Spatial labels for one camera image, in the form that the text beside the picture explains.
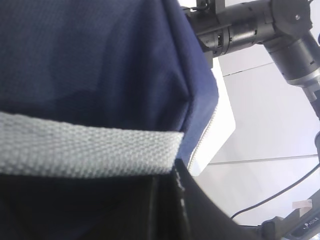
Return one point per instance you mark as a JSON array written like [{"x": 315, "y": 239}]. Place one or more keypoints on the navy blue lunch bag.
[{"x": 98, "y": 98}]

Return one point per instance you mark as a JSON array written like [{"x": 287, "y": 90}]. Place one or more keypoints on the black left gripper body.
[{"x": 302, "y": 224}]

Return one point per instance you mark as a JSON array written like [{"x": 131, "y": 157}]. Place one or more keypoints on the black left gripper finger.
[{"x": 200, "y": 218}]

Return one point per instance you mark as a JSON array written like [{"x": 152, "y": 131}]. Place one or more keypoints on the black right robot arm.
[{"x": 283, "y": 27}]

